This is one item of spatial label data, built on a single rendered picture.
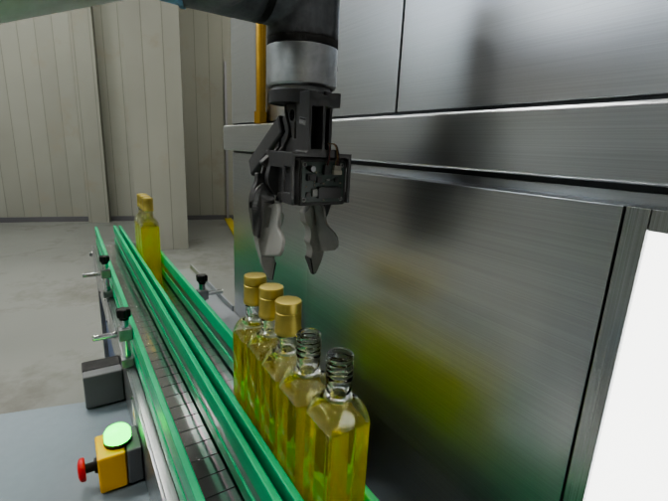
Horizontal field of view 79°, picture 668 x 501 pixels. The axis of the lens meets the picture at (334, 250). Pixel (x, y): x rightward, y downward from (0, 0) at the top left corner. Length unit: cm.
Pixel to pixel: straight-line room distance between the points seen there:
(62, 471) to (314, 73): 83
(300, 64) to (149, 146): 509
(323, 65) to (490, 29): 17
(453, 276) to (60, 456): 83
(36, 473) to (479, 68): 97
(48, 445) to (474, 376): 85
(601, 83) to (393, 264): 29
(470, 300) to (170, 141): 518
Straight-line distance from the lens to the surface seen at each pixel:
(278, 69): 45
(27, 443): 109
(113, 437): 87
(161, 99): 551
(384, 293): 56
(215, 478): 70
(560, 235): 39
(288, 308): 51
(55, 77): 790
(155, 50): 558
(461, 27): 52
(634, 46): 42
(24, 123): 797
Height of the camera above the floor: 135
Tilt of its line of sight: 14 degrees down
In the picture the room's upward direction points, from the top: 3 degrees clockwise
